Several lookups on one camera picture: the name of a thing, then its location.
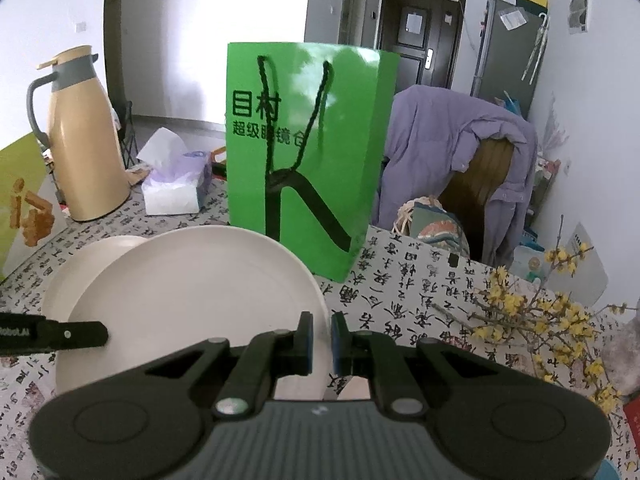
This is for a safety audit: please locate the yellow-green gift box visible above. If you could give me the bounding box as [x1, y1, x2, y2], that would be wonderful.
[0, 135, 68, 283]

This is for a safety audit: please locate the white umbrella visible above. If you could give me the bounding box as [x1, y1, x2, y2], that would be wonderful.
[521, 12, 550, 85]

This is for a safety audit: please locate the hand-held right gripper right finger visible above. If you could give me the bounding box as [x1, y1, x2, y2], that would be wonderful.
[331, 311, 493, 418]

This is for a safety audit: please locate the pale stone vase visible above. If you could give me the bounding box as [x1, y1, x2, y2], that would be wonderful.
[600, 310, 640, 396]

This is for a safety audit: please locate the tissue box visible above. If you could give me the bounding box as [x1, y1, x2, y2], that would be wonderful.
[136, 127, 213, 217]

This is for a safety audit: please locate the printed woven bag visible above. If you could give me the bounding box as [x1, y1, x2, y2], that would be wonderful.
[391, 194, 471, 256]

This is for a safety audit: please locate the dark entrance door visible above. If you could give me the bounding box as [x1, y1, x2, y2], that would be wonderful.
[376, 0, 467, 93]

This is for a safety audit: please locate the wall panel box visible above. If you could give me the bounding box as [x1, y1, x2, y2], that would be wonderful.
[569, 0, 593, 35]

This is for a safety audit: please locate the grey refrigerator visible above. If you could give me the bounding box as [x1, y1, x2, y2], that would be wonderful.
[470, 0, 550, 113]

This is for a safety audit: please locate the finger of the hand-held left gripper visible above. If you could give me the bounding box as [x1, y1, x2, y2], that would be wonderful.
[0, 312, 110, 358]

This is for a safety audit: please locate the wooden chair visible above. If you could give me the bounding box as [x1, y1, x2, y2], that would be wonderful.
[440, 139, 516, 263]

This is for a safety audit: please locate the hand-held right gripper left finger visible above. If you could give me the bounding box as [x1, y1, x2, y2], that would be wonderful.
[145, 311, 314, 420]

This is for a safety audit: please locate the red box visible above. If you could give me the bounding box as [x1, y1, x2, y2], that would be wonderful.
[622, 392, 640, 441]

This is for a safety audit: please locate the purple jacket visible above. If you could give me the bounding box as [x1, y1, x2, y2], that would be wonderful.
[372, 85, 540, 266]

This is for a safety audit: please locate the beige thermos jug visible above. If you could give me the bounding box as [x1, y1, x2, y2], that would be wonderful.
[26, 46, 132, 222]

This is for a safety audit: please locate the green paper bag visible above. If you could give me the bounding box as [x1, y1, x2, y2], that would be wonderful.
[226, 41, 401, 283]

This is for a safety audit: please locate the yellow flower branch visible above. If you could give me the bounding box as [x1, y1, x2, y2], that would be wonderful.
[432, 215, 636, 416]

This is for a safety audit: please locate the cream plate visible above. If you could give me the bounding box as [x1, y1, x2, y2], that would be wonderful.
[54, 225, 328, 402]
[41, 235, 151, 326]

